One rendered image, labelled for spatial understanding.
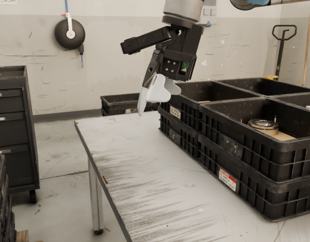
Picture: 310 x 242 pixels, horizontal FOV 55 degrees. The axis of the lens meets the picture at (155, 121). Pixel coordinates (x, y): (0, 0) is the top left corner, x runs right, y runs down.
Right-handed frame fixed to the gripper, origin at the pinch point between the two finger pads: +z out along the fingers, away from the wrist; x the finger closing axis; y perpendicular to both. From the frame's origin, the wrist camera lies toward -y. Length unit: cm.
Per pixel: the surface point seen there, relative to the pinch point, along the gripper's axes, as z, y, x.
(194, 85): 2, 0, 84
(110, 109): 48, -70, 162
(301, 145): 0.1, 35.8, 12.7
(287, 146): 0.8, 32.5, 10.3
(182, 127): 15, 3, 52
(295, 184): 10.2, 38.4, 14.0
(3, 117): 53, -108, 87
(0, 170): 54, -66, 38
